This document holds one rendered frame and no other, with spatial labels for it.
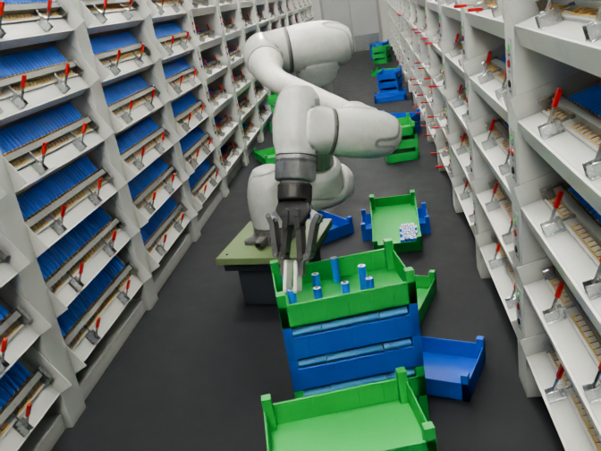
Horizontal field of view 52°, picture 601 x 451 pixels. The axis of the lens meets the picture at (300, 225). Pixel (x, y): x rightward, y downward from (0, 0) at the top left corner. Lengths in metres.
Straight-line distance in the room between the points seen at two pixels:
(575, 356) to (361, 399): 0.43
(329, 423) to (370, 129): 0.62
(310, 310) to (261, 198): 0.95
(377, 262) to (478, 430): 0.48
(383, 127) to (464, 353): 0.80
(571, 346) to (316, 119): 0.69
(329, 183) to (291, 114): 0.90
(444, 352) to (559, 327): 0.58
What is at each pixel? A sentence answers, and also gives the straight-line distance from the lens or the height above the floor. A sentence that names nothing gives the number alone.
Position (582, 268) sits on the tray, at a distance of 1.20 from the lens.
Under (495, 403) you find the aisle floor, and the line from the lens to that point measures 1.75.
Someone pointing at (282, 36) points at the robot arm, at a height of 0.96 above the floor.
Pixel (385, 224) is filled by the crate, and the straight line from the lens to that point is 2.75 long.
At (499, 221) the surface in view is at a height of 0.33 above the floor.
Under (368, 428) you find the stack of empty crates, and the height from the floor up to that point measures 0.24.
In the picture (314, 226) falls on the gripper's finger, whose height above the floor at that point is 0.60.
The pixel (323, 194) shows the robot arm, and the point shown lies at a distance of 2.23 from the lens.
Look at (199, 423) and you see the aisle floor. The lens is 1.83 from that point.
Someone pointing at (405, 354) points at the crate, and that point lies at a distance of 1.43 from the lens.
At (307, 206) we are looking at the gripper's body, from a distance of 1.32.
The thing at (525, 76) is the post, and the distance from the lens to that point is 1.44.
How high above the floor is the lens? 1.06
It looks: 20 degrees down
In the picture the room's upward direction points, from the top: 10 degrees counter-clockwise
